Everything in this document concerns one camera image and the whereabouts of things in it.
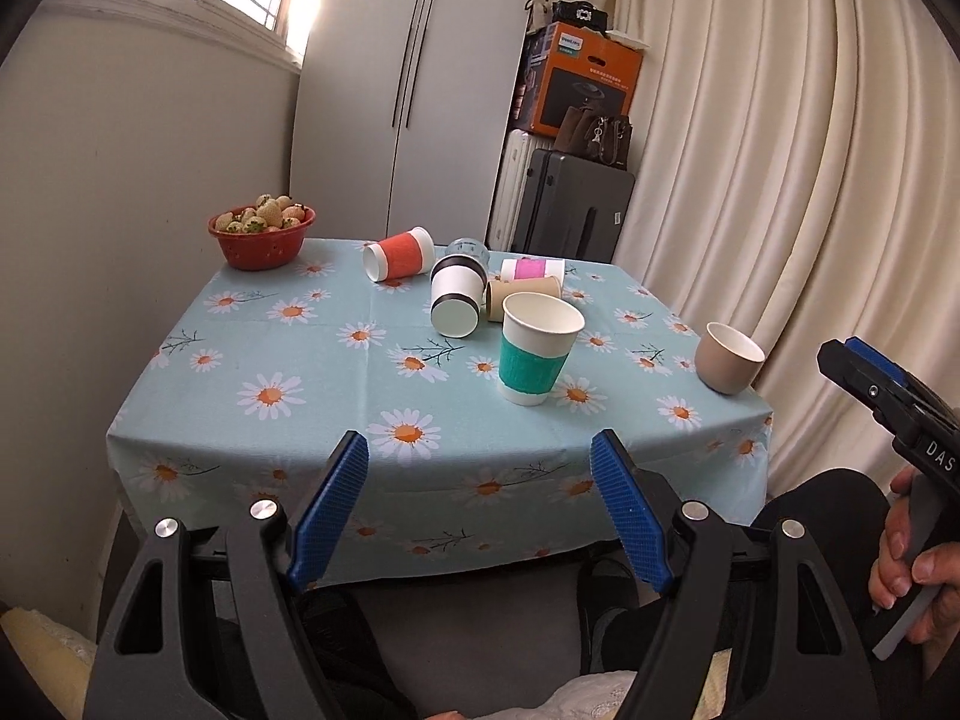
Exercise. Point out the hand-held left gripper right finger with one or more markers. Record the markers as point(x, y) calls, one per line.
point(626, 514)

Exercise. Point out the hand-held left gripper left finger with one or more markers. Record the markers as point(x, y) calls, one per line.
point(334, 506)

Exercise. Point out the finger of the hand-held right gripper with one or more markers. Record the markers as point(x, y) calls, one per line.
point(862, 379)

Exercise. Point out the beige ceramic cup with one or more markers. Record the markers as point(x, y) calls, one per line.
point(718, 366)

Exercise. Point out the teal sleeve paper cup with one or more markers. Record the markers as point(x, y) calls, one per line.
point(532, 371)

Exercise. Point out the brown kraft paper cup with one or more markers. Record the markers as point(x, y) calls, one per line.
point(525, 292)

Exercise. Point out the black and white paper cup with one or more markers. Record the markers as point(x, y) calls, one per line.
point(457, 286)

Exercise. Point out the pink sleeve paper cup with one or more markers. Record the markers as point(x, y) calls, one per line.
point(536, 268)

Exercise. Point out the orange sleeve paper cup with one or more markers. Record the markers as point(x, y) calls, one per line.
point(405, 253)

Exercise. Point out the clear glass cup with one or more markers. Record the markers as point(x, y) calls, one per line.
point(465, 247)

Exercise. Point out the person's right hand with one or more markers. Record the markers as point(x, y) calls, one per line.
point(889, 562)

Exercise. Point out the black sandal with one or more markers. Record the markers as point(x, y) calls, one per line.
point(607, 585)

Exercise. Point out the blue daisy print tablecloth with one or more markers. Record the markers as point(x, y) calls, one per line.
point(337, 397)

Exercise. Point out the white lace cloth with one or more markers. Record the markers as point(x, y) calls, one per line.
point(540, 701)

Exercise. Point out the red colander bowl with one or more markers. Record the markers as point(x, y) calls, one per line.
point(259, 251)

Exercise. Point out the cream curtain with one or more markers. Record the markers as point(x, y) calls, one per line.
point(750, 127)

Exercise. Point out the pile of pale strawberries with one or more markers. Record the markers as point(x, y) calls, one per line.
point(270, 215)

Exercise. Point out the dark grey suitcase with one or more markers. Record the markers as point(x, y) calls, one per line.
point(570, 202)

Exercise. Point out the cream cushion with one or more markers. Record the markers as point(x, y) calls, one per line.
point(41, 660)

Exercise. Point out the white suitcase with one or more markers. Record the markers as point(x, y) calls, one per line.
point(510, 195)

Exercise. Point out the brown handbag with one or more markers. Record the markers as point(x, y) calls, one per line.
point(592, 139)

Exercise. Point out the white wardrobe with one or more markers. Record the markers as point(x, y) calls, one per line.
point(352, 127)

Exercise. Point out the orange cardboard box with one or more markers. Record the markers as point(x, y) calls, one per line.
point(592, 79)

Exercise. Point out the black camera bag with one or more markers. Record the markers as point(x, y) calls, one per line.
point(577, 13)

